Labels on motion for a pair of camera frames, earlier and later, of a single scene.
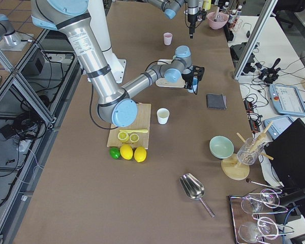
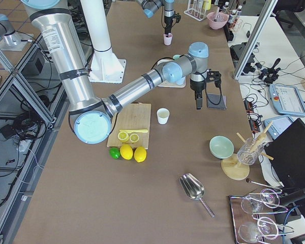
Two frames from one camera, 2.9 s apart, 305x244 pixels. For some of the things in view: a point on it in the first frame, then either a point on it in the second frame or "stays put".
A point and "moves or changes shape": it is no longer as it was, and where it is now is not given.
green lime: [115, 152] stays put
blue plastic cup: [194, 85] moves or changes shape
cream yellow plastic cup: [163, 115] stays put
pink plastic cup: [168, 38] stays put
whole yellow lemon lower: [140, 154] stays put
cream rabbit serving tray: [162, 82] stays put
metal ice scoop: [193, 189] stays put
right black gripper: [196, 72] to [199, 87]
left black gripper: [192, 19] to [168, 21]
